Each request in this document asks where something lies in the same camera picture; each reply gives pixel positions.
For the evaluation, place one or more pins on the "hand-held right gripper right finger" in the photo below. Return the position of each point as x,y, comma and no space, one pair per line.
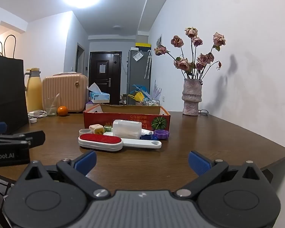
198,162

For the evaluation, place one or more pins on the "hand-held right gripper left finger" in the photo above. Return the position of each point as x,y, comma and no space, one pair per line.
86,162

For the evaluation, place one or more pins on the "red and white lint brush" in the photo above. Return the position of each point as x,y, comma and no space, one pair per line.
99,141

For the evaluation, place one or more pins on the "white bottle cap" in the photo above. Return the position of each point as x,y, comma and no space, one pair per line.
85,131

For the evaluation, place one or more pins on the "blue bottle cap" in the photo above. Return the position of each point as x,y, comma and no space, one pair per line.
147,137

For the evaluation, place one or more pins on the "red cardboard box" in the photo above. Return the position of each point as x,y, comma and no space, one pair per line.
133,116

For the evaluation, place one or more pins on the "small white round disc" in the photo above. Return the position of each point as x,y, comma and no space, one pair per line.
33,120

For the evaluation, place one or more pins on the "yellow and white cube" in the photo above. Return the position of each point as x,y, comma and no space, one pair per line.
97,129

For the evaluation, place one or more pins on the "black paper bag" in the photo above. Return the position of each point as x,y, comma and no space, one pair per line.
7,92

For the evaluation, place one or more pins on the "clear drinking glass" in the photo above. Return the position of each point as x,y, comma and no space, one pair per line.
51,108

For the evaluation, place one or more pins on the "small green item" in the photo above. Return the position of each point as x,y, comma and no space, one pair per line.
108,128

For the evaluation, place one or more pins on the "orange fruit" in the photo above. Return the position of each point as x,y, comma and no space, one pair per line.
62,111

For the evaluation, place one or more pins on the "purple bottle cap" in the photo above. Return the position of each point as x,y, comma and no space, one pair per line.
162,134

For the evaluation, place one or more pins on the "yellow thermos jug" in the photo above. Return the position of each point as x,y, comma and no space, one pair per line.
34,92

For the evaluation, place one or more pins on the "black eyeglasses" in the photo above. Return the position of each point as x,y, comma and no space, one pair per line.
203,112

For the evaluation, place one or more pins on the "white rectangular plastic container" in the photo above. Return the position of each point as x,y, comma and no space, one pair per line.
127,128

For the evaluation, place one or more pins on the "purple tissue pack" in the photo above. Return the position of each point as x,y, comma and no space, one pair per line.
91,105

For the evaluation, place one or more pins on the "small white plastic piece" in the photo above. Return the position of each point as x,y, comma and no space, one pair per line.
147,132

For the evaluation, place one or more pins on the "pink ribbed suitcase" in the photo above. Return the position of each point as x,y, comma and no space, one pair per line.
66,90

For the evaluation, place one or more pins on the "pink textured vase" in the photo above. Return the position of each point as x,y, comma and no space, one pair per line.
192,97

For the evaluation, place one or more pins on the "blue tissue pack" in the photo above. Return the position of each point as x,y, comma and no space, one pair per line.
99,96

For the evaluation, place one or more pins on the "metal storage rack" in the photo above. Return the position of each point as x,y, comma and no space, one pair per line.
152,102

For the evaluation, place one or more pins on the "purple plastic hangers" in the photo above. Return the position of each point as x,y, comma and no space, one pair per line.
156,90

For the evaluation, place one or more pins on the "dark brown entrance door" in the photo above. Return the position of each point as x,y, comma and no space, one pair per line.
104,80

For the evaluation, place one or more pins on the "yellow watering can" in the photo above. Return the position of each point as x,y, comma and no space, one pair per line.
139,97

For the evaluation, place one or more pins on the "blue plastic hangers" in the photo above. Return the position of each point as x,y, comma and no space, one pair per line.
139,87

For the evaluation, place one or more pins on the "grey side door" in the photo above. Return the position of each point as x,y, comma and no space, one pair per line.
80,59

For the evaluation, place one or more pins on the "dried pink roses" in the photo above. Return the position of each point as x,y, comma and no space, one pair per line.
184,64

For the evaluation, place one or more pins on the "grey refrigerator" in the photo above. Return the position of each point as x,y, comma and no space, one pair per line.
137,76

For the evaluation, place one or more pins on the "white folded umbrella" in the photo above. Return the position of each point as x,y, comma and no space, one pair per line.
148,64

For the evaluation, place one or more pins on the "paper sheet on refrigerator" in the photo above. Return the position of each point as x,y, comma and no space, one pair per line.
137,56

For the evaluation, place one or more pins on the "yellow and black box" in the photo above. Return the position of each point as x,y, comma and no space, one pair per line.
143,45

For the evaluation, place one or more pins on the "small ceiling lamp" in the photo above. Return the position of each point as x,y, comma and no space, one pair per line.
117,27

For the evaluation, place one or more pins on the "wall picture frame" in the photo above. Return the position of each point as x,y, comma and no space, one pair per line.
159,40

